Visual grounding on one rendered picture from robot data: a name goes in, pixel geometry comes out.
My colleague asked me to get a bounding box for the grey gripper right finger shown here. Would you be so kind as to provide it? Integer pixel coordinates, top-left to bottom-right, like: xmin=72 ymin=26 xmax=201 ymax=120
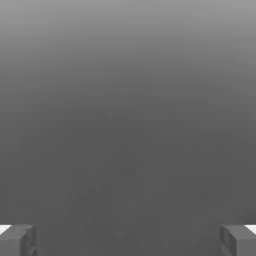
xmin=218 ymin=224 xmax=256 ymax=256

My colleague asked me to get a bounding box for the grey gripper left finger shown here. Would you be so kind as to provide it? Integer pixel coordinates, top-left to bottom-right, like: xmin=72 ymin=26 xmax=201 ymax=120
xmin=0 ymin=223 xmax=38 ymax=256

